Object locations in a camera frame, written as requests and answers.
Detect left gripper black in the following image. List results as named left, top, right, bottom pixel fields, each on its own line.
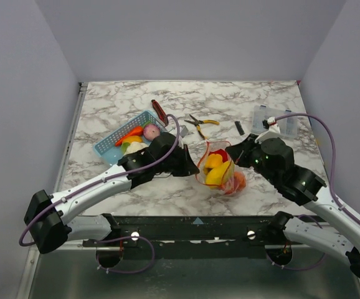
left=155, top=145, right=200, bottom=178

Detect red bell pepper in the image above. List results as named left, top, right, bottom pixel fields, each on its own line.
left=212, top=149, right=229, bottom=162

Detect yellow bell pepper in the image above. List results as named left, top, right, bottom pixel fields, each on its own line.
left=204, top=153, right=223, bottom=169

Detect yellow lemon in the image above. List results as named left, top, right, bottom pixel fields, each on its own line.
left=205, top=160, right=234, bottom=189

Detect clear zip bag orange zipper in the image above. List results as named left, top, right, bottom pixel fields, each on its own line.
left=195, top=141, right=247, bottom=196

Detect red apple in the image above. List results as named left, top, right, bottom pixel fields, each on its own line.
left=221, top=172, right=242, bottom=195

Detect yellow orange fruit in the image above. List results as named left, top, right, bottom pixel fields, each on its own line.
left=122, top=135, right=143, bottom=145

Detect blue plastic basket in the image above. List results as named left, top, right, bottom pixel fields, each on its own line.
left=93, top=110, right=167, bottom=166

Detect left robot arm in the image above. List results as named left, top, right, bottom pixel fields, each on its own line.
left=24, top=133, right=199, bottom=254

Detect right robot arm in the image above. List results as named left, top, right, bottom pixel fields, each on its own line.
left=225, top=134, right=360, bottom=278

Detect purple onion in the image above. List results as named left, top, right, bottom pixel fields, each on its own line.
left=143, top=123, right=161, bottom=141

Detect clear plastic parts box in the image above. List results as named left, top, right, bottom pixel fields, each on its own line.
left=251, top=105, right=298, bottom=139

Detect orange carrot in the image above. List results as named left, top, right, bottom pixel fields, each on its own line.
left=115, top=126, right=143, bottom=146

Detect red black utility knife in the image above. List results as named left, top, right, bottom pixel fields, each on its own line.
left=151, top=100, right=168, bottom=126

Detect white green cauliflower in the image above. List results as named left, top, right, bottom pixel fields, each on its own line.
left=124, top=141, right=148, bottom=155

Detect yellow handled pliers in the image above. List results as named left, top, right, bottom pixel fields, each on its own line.
left=184, top=115, right=220, bottom=140

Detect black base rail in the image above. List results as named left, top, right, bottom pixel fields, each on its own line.
left=83, top=216, right=290, bottom=260

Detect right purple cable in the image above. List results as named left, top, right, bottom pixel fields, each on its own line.
left=273, top=112, right=360, bottom=271

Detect aluminium frame rail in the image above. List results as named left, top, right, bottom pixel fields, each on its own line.
left=16, top=82, right=88, bottom=298

